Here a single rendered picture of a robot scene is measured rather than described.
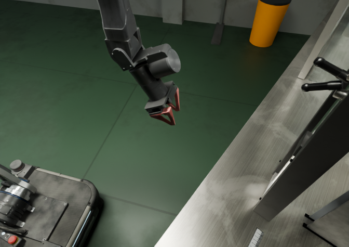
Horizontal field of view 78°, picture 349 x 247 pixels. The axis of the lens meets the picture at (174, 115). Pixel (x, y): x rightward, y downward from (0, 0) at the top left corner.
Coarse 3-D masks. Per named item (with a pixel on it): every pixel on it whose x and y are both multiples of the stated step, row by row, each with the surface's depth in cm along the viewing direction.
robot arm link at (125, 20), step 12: (108, 0) 41; (120, 0) 42; (108, 12) 43; (120, 12) 43; (108, 24) 45; (120, 24) 44; (132, 24) 47; (108, 36) 47; (120, 36) 46; (132, 36) 50; (108, 48) 49; (132, 48) 49
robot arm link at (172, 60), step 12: (120, 48) 48; (144, 48) 55; (156, 48) 50; (168, 48) 49; (120, 60) 50; (132, 60) 52; (144, 60) 50; (156, 60) 50; (168, 60) 48; (156, 72) 51; (168, 72) 50
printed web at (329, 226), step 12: (348, 204) 45; (324, 216) 51; (336, 216) 49; (348, 216) 47; (312, 228) 57; (324, 228) 54; (336, 228) 51; (348, 228) 49; (336, 240) 54; (348, 240) 51
